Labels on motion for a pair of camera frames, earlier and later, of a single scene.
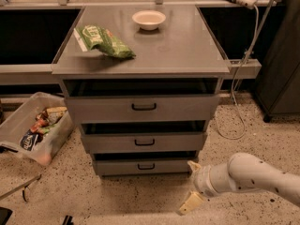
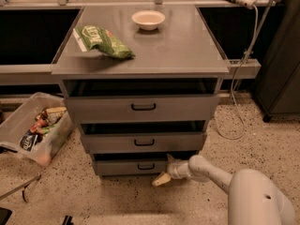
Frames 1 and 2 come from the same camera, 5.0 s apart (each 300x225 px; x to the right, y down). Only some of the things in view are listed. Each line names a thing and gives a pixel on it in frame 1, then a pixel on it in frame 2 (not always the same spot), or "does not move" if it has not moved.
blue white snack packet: [28, 140] does not move
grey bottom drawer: [111, 163] does not move
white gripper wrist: [202, 179] to [172, 169]
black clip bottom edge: [69, 220] does not move
